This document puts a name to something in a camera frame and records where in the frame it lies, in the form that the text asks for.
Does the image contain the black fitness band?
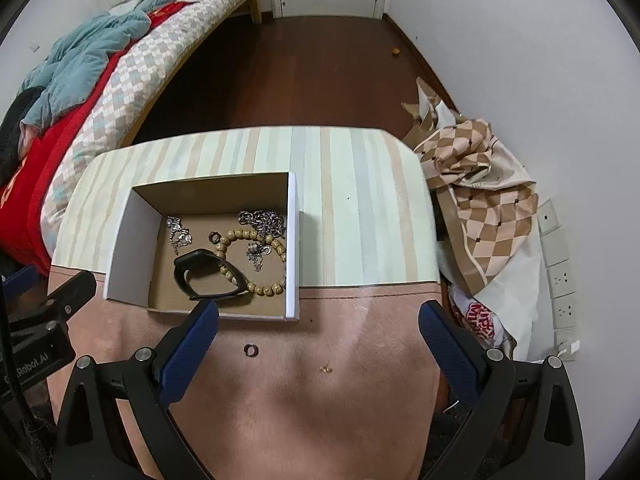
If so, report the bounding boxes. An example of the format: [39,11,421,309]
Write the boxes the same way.
[174,248,248,301]

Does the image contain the thin silver chain bracelet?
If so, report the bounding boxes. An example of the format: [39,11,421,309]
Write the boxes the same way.
[164,214,196,256]

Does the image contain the wooden bead bracelet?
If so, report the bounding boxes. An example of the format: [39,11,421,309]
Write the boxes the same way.
[214,226,289,297]

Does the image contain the silver pendant necklace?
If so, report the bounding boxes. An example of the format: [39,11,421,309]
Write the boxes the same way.
[244,239,274,273]

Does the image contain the chunky silver link chain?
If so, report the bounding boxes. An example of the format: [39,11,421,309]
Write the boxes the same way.
[236,209,289,241]

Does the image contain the red white plastic bag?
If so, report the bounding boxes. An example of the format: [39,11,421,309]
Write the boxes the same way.
[448,284,514,358]

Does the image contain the red blanket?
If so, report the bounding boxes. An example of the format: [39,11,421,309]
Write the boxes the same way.
[0,0,237,276]

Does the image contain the pink fuzzy table mat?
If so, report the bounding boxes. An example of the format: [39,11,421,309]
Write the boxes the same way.
[45,264,452,480]

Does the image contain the white cardboard box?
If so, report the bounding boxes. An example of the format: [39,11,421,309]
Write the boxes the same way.
[103,171,299,322]

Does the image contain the checkered beige cloth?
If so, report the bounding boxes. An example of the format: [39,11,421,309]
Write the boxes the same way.
[402,78,538,294]

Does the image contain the striped pastel tablecloth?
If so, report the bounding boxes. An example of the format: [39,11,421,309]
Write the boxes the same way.
[52,126,439,287]

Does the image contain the black fuzzy garment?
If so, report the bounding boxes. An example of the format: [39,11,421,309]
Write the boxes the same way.
[0,86,44,186]

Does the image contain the checkered white grey quilt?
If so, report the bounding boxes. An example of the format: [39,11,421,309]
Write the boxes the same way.
[39,0,250,260]

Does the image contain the teal blue blanket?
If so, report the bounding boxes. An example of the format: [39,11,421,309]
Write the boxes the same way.
[18,0,175,132]

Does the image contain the white wall socket strip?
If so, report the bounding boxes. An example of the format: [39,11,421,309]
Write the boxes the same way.
[537,198,580,362]

